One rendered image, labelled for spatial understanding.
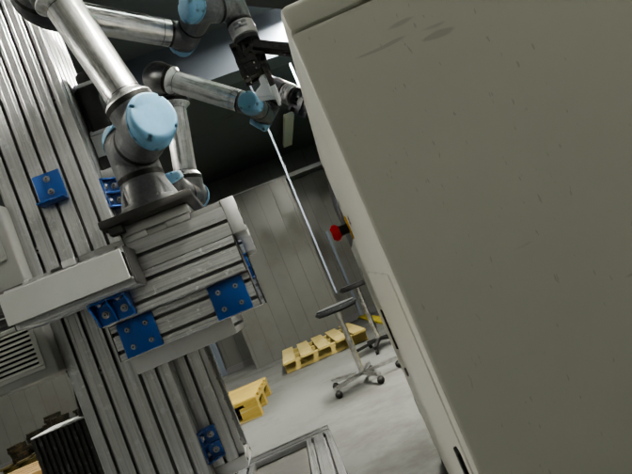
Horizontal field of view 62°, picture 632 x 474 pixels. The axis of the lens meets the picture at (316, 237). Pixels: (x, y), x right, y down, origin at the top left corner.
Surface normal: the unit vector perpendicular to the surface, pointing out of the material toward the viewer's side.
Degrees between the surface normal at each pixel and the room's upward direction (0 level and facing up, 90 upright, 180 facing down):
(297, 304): 90
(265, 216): 90
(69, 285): 90
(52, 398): 90
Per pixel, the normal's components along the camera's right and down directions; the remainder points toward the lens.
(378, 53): -0.07, -0.06
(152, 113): 0.60, -0.18
